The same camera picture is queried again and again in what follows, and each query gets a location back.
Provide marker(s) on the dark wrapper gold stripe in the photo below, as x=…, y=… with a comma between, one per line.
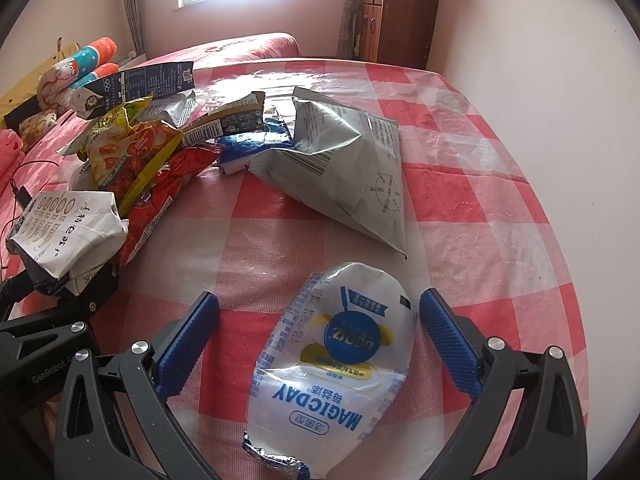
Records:
x=235, y=120

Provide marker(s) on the red checkered tablecloth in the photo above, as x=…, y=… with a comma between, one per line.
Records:
x=500, y=210

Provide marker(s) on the dark blue flattened carton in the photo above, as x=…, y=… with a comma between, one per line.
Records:
x=145, y=80

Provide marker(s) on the brown wooden cabinet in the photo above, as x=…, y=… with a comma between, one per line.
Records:
x=400, y=25

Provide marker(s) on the white milk pouch blue print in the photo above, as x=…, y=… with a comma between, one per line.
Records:
x=320, y=410

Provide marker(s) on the red snack bag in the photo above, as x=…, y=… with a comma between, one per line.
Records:
x=160, y=200

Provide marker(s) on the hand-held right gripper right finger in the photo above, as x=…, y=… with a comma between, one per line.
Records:
x=450, y=345

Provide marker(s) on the silver foil wrapper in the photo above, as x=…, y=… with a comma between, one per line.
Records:
x=172, y=107

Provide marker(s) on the blue white wrapper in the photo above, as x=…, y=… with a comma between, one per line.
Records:
x=245, y=150

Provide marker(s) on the colorful cartoon bolster pillow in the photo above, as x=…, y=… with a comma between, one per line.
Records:
x=100, y=72
x=85, y=55

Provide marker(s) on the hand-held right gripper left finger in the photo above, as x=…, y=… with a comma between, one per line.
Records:
x=187, y=345

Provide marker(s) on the grey snack bag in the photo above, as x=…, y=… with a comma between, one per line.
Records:
x=350, y=160

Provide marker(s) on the grey curtain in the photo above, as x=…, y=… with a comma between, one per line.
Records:
x=350, y=20
x=134, y=5

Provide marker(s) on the yellow patterned pillow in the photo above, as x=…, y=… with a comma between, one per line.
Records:
x=35, y=122

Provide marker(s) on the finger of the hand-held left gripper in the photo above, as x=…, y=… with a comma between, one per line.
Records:
x=12, y=292
x=40, y=340

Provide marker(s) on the pink plush toy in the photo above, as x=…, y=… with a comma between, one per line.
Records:
x=10, y=145

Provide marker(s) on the yellow green oatmeal bag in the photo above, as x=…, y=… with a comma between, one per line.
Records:
x=120, y=155

